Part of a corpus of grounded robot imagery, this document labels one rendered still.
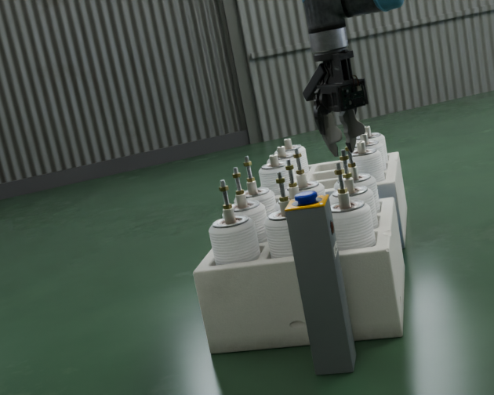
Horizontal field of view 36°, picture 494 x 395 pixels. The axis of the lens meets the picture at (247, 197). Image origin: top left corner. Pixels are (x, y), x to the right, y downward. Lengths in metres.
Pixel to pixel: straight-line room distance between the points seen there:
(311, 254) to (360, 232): 0.18
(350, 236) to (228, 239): 0.24
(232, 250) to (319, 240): 0.26
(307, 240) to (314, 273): 0.06
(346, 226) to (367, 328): 0.20
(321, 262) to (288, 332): 0.25
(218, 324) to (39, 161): 2.72
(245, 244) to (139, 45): 2.71
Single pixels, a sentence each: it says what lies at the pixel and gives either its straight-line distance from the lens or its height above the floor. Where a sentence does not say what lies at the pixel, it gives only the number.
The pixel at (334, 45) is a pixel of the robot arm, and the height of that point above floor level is 0.56.
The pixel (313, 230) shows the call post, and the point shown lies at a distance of 1.33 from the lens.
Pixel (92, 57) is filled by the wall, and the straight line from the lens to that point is 4.14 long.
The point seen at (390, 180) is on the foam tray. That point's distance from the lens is 2.00.
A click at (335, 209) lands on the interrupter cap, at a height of 0.25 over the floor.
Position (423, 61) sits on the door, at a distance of 4.49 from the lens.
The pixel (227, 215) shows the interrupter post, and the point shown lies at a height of 0.27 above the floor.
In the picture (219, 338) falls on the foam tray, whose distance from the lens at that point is 1.59.
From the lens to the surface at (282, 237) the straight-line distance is 1.51.
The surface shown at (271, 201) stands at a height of 0.23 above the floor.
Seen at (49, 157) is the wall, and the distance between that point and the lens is 4.18.
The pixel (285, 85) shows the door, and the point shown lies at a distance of 4.23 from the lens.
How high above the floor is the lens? 0.63
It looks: 12 degrees down
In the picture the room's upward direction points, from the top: 11 degrees counter-clockwise
